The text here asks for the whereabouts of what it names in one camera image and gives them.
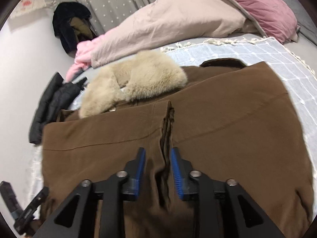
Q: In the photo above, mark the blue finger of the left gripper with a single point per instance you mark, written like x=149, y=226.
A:
x=24, y=220

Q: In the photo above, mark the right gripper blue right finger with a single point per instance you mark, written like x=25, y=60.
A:
x=221, y=209

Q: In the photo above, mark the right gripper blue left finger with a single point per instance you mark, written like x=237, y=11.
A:
x=97, y=204

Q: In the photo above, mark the brown wool coat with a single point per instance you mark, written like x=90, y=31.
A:
x=178, y=138

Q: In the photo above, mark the black quilted jacket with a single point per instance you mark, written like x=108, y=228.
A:
x=57, y=96

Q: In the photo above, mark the pink fleece blanket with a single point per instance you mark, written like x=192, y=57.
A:
x=82, y=59

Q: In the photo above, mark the grey checked bed blanket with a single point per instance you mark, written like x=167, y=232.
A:
x=272, y=61

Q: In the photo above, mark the beige duvet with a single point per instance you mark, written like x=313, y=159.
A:
x=165, y=22

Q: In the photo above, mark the dark coat hanging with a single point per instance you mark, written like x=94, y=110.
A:
x=71, y=24

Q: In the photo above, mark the pink velvet pillow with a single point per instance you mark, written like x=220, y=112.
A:
x=271, y=17

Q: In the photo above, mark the grey quilted headboard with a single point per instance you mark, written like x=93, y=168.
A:
x=307, y=27

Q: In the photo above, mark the wall hanging picture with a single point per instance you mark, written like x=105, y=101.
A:
x=28, y=6

